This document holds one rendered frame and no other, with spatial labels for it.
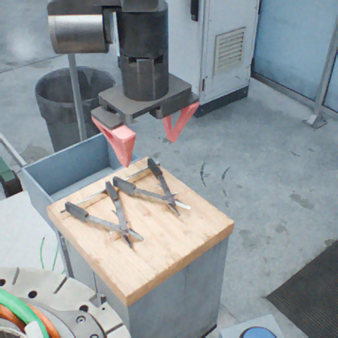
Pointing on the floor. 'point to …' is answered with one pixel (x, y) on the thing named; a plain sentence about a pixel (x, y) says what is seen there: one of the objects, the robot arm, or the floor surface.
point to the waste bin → (62, 141)
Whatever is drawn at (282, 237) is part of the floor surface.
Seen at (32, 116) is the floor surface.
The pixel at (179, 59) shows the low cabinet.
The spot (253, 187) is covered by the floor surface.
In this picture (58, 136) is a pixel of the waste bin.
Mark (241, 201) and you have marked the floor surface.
